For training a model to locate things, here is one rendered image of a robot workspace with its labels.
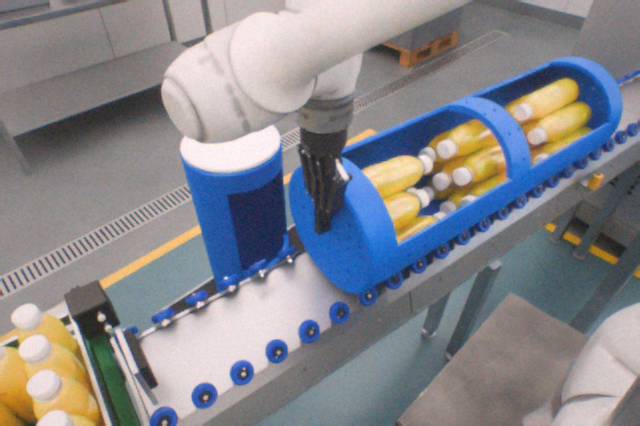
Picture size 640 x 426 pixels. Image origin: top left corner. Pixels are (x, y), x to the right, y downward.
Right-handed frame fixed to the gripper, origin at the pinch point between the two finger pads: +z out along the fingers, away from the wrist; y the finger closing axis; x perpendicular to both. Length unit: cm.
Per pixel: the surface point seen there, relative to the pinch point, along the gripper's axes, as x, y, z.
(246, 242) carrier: 9, -64, 68
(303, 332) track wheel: -10.5, 8.4, 18.7
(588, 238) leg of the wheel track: 162, 5, 100
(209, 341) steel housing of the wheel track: -25.9, -3.3, 23.4
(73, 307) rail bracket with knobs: -46, -21, 16
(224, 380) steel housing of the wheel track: -27.1, 6.0, 23.4
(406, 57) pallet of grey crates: 251, -218, 107
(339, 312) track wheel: -1.8, 8.6, 19.1
